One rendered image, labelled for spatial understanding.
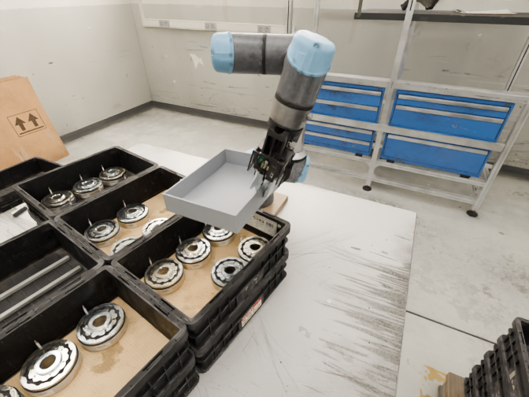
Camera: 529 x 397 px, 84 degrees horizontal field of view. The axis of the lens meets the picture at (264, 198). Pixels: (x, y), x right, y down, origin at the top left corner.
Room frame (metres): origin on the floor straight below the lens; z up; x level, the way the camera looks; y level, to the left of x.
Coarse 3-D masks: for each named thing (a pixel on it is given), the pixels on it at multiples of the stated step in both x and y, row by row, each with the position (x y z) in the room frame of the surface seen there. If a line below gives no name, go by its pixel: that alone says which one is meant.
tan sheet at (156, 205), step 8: (152, 200) 0.91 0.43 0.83; (160, 200) 0.91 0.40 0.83; (152, 208) 0.86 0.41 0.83; (160, 208) 0.86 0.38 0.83; (152, 216) 0.81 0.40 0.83; (160, 216) 0.81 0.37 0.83; (168, 216) 0.81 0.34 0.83; (144, 224) 0.76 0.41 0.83; (128, 232) 0.73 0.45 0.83; (136, 232) 0.73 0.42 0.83; (104, 248) 0.65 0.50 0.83
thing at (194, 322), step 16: (288, 224) 0.65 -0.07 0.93; (144, 240) 0.58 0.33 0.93; (272, 240) 0.59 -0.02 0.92; (256, 256) 0.53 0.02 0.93; (128, 272) 0.47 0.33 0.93; (240, 272) 0.47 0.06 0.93; (144, 288) 0.43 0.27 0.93; (224, 288) 0.43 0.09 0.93; (208, 304) 0.39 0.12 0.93; (192, 320) 0.35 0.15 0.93
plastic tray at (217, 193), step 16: (208, 160) 0.73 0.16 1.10; (224, 160) 0.80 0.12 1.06; (240, 160) 0.78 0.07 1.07; (192, 176) 0.66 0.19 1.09; (208, 176) 0.72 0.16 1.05; (224, 176) 0.72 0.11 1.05; (240, 176) 0.71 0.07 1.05; (176, 192) 0.60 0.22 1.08; (192, 192) 0.64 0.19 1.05; (208, 192) 0.64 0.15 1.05; (224, 192) 0.64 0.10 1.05; (240, 192) 0.63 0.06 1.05; (256, 192) 0.56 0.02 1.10; (176, 208) 0.55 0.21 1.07; (192, 208) 0.53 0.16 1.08; (208, 208) 0.51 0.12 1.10; (224, 208) 0.57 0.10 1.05; (240, 208) 0.50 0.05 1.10; (256, 208) 0.56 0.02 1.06; (224, 224) 0.49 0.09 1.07; (240, 224) 0.49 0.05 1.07
